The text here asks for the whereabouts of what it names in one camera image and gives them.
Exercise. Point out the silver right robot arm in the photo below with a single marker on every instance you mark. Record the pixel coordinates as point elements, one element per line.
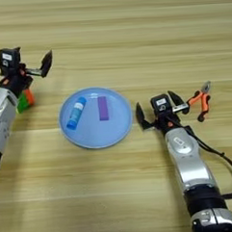
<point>191,165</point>

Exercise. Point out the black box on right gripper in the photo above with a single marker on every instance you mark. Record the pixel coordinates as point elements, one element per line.
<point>161,104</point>

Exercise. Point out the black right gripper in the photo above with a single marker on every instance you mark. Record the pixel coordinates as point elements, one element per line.
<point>166,121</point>

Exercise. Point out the blue glue stick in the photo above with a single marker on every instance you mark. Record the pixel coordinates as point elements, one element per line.
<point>76,113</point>

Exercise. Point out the purple rectangular block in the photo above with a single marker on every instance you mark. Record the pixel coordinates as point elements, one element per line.
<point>103,108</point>

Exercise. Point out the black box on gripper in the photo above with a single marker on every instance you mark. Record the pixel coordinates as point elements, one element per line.
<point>161,104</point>
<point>9,61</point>

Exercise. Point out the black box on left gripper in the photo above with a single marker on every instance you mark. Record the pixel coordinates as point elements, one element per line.
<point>9,61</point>

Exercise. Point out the multicolour puzzle cube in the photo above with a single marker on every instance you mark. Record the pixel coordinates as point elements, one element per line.
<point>25,100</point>

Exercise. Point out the light blue round plate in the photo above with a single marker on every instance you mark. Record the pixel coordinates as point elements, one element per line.
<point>96,131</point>

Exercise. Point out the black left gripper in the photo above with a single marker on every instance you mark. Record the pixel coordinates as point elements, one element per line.
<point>16,83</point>

